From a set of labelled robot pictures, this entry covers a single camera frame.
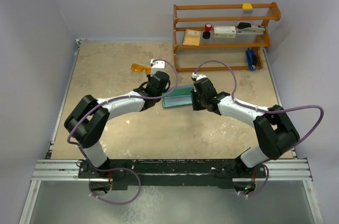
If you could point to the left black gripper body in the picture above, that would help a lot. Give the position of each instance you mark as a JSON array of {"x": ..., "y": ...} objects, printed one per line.
[{"x": 162, "y": 91}]

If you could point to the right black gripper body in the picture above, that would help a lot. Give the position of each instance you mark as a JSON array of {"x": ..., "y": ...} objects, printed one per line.
[{"x": 203, "y": 100}]

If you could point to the grey glasses case green lining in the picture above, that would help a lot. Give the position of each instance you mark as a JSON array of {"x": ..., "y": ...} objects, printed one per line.
[{"x": 181, "y": 96}]

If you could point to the orange sunglasses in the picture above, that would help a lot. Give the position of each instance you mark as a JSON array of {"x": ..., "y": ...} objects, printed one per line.
[{"x": 139, "y": 68}]

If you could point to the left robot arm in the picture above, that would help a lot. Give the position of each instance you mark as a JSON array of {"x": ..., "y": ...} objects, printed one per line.
[{"x": 88, "y": 119}]

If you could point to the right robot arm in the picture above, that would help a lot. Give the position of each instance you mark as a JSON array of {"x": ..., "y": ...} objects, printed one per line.
[{"x": 274, "y": 131}]

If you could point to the spiral brown notebook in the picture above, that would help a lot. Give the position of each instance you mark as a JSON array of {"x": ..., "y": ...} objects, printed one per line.
[{"x": 191, "y": 37}]

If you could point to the wooden shelf rack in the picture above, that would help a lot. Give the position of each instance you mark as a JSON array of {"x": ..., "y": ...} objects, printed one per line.
[{"x": 229, "y": 50}]

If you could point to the blue black scissors tool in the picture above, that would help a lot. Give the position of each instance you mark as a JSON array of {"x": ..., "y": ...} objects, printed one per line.
[{"x": 251, "y": 59}]

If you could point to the red black stamp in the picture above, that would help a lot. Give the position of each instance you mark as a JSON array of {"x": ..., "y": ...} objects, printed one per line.
[{"x": 207, "y": 31}]

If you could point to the white red box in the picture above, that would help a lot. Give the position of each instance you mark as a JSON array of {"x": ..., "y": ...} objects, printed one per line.
[{"x": 224, "y": 31}]

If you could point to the black white stapler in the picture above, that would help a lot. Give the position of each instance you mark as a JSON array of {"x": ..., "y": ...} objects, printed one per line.
[{"x": 245, "y": 28}]

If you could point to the yellow grey sponge block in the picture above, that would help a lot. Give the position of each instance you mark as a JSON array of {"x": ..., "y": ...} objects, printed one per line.
[{"x": 247, "y": 8}]

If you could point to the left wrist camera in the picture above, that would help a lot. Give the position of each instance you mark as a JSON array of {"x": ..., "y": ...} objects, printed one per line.
[{"x": 156, "y": 65}]

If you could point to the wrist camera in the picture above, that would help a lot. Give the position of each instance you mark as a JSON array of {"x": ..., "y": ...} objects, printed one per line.
[
  {"x": 156, "y": 65},
  {"x": 197, "y": 76}
]

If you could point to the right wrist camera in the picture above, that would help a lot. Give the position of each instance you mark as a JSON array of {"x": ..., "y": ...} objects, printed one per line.
[{"x": 197, "y": 76}]

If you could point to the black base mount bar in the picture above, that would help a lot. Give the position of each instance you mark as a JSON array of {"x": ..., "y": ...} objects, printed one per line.
[{"x": 120, "y": 174}]

